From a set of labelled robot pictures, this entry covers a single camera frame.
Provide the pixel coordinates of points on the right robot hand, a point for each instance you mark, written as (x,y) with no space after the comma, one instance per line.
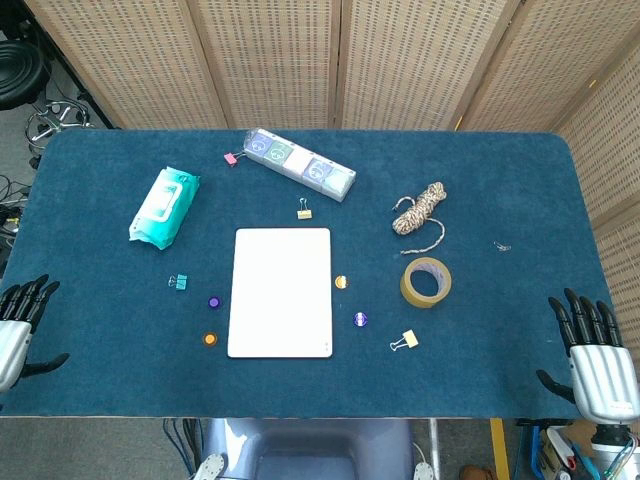
(600,370)

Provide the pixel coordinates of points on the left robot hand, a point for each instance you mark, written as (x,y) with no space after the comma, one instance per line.
(12,340)

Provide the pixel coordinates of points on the orange round magnet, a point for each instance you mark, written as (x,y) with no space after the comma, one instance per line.
(209,338)
(341,281)

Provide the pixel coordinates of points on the purple round magnet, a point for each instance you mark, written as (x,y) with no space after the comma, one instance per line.
(214,302)
(360,319)

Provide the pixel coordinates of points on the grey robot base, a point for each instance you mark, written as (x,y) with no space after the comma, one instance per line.
(310,450)

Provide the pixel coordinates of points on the white rectangular board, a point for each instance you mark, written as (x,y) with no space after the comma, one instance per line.
(280,295)

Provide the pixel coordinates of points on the brown cardboard box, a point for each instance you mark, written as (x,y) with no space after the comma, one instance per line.
(585,432)

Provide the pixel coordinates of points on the blue felt table mat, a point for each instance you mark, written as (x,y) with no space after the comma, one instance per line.
(100,325)

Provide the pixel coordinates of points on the blue crate with clutter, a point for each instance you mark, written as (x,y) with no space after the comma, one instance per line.
(537,450)

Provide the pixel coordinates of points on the metal paper clip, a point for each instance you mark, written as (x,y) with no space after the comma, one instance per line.
(501,246)

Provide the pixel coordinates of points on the teal binder clip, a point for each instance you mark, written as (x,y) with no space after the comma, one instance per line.
(180,281)

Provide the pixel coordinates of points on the white table leg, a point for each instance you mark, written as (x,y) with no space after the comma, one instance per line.
(435,440)

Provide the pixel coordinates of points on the yellow binder clip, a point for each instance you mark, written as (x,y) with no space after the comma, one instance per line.
(304,214)
(410,338)

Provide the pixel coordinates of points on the teal wet wipes pack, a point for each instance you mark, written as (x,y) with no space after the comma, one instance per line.
(162,205)

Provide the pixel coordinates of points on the brown packing tape roll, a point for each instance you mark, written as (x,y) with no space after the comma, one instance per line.
(407,295)

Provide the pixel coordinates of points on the black stool with chrome base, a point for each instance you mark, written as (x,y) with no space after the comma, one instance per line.
(17,75)

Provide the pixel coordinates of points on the pink binder clip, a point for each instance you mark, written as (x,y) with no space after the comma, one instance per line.
(230,158)

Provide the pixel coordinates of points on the clear box of sticky notes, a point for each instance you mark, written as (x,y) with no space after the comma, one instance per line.
(300,162)

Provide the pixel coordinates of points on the woven folding screen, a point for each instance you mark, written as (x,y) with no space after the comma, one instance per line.
(270,60)

